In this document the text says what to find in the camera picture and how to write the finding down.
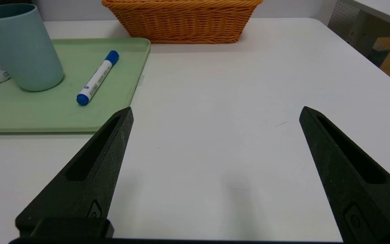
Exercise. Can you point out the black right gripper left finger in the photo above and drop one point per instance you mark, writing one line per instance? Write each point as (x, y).
(90, 176)

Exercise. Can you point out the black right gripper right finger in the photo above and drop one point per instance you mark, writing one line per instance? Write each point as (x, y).
(357, 196)

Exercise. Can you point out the blue-grey plastic cup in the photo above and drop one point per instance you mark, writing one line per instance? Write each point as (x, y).
(25, 51)

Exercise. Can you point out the orange wicker basket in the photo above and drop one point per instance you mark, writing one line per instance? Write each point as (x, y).
(181, 23)

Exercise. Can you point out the light green plastic tray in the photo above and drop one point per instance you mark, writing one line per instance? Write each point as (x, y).
(80, 115)

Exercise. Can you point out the blue capped whiteboard marker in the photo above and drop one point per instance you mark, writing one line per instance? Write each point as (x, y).
(96, 78)

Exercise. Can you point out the clear tape piece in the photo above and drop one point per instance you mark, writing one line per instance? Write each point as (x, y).
(141, 80)

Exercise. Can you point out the perforated grey table panel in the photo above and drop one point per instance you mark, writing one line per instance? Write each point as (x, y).
(344, 20)

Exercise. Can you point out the white side table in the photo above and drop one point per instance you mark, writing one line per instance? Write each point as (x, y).
(384, 8)

